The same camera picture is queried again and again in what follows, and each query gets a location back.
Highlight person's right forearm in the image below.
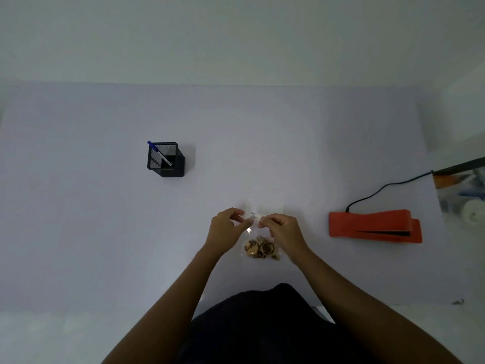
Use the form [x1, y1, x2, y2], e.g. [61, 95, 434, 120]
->
[294, 249, 464, 364]

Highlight orange heat sealer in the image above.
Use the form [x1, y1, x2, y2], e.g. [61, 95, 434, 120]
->
[328, 209, 423, 244]

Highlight black power cable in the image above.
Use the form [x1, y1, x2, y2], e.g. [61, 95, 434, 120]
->
[345, 170, 434, 214]

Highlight blue pen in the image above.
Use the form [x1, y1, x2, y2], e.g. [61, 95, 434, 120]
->
[147, 141, 173, 167]

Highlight person's black shirt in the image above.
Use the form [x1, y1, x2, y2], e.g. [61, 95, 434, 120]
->
[173, 283, 376, 364]

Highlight clear plastic bag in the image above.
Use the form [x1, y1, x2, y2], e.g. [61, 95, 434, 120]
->
[241, 187, 284, 262]

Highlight black mesh pen holder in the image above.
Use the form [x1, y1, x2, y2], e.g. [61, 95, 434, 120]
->
[147, 142, 186, 178]

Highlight person's left forearm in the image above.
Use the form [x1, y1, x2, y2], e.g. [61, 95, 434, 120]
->
[101, 244, 224, 364]

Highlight black box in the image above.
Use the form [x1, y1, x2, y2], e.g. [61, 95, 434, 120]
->
[433, 156, 485, 176]

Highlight person's left hand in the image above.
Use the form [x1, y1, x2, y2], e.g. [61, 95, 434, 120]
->
[204, 207, 255, 259]

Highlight blue packets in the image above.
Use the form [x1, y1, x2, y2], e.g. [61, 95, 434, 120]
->
[456, 177, 485, 201]

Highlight person's grey trousers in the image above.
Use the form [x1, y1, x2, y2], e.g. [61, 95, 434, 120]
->
[310, 305, 336, 325]

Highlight white tape roll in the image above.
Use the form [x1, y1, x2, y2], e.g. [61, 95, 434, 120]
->
[462, 200, 485, 226]

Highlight person's right hand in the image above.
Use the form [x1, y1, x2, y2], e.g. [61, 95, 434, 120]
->
[257, 213, 314, 265]

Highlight orange box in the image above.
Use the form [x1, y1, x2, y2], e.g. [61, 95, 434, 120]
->
[433, 174, 470, 190]

